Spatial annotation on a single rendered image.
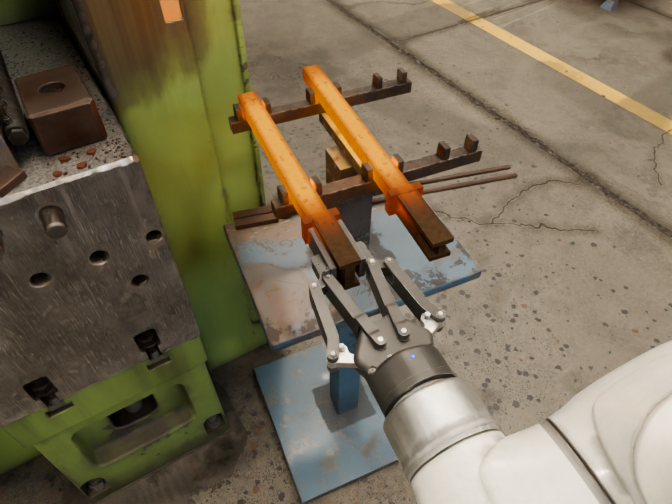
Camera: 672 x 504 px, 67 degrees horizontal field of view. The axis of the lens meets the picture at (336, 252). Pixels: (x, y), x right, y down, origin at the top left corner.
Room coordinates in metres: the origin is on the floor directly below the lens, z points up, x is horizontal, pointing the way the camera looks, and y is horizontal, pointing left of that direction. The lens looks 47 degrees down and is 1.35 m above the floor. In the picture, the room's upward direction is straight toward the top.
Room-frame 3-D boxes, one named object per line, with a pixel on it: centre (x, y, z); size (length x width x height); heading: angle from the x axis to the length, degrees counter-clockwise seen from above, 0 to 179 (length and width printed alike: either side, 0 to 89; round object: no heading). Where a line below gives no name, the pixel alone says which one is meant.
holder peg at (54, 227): (0.49, 0.38, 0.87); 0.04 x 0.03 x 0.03; 31
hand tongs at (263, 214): (0.79, -0.09, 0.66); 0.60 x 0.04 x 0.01; 105
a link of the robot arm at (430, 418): (0.19, -0.09, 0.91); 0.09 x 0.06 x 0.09; 113
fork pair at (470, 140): (0.70, -0.13, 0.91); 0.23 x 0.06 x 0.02; 23
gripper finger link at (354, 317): (0.31, -0.02, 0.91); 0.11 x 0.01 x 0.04; 33
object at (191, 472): (0.46, 0.49, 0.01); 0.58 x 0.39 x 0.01; 121
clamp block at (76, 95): (0.64, 0.39, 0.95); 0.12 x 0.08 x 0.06; 31
